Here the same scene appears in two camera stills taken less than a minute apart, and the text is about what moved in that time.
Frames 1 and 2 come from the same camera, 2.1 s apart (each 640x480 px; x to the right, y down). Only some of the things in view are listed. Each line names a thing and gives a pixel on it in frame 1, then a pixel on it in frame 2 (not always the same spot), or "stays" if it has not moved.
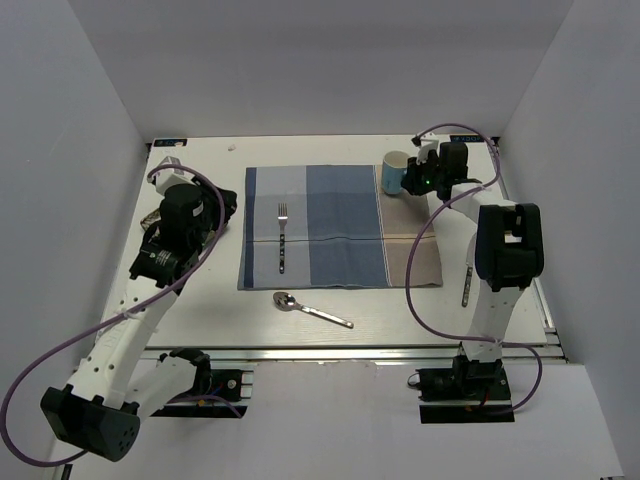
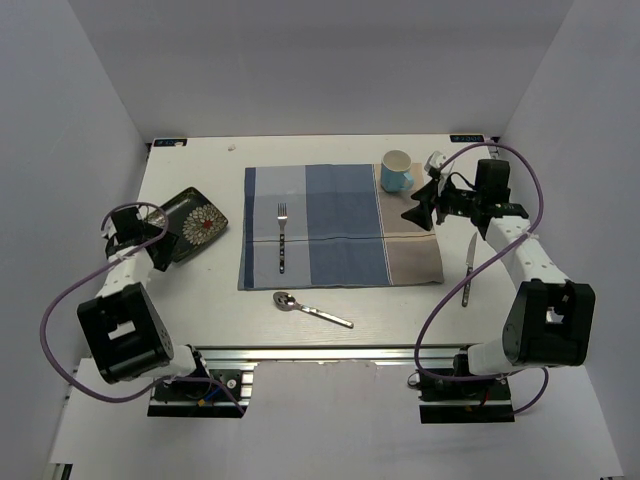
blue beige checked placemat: (330, 226) stays
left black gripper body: (211, 209) to (151, 231)
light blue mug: (394, 164) stays
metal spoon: (288, 302) stays
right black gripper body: (424, 176) to (455, 201)
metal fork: (282, 217) stays
